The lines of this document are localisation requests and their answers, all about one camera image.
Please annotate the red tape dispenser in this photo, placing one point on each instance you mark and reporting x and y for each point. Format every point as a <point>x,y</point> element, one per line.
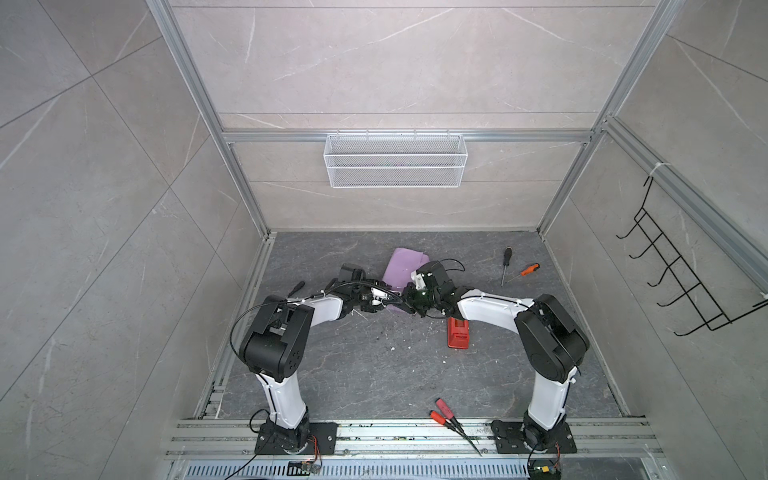
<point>458,334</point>

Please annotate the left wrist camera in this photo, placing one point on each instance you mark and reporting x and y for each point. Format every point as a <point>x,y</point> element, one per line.
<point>380,296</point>

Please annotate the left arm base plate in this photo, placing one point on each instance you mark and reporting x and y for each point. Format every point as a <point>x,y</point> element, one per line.
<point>276,440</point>

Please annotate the orange handled screwdriver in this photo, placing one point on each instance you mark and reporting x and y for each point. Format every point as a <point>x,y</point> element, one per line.
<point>529,269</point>

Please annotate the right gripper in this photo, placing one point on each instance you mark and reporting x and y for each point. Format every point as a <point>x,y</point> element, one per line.
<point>407,294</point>

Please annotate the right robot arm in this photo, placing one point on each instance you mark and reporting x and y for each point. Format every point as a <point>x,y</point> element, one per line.
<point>554,343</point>

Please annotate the white wire mesh basket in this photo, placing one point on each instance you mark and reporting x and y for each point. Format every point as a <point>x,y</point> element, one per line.
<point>357,161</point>

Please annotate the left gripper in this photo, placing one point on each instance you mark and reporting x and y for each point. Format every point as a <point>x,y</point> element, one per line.
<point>371,308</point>

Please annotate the pink wrapping paper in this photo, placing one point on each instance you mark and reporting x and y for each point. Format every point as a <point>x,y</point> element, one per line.
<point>402,264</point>

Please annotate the small black tool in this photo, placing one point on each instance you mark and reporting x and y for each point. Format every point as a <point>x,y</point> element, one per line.
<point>296,290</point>

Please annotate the red handled screwdriver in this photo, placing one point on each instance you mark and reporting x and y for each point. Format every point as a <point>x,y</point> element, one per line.
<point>441,420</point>

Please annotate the black handled screwdriver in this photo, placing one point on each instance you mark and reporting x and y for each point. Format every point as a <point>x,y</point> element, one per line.
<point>507,255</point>

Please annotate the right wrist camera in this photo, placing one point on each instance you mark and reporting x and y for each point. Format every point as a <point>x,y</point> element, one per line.
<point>430,275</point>

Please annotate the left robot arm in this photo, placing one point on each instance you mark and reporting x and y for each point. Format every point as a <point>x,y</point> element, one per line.
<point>273,346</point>

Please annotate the black wire hook rack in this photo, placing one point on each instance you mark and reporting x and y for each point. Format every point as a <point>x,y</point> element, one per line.
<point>710,314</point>

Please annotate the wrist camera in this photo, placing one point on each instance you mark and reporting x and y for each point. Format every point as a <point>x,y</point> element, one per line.
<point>380,296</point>
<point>430,275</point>

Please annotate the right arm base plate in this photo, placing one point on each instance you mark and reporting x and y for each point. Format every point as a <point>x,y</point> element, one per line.
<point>519,437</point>

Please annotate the aluminium mounting rail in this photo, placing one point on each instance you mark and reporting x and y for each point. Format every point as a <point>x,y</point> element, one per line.
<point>416,439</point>

